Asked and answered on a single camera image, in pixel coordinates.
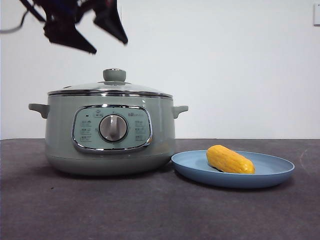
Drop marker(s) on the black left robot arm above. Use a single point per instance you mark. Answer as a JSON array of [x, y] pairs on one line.
[[62, 10]]

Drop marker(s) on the white wall plate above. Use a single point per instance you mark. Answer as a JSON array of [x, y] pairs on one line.
[[317, 15]]

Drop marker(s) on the blue round plate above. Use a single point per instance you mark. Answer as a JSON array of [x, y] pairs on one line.
[[195, 165]]

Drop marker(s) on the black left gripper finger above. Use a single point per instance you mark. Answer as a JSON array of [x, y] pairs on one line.
[[67, 36], [112, 22]]

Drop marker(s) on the pale green electric steamer pot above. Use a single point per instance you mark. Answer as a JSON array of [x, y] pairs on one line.
[[62, 130]]

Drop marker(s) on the glass lid with green knob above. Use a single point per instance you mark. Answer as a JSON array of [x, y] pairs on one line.
[[114, 75]]

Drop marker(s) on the yellow corn cob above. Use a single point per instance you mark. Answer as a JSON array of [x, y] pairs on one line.
[[230, 160]]

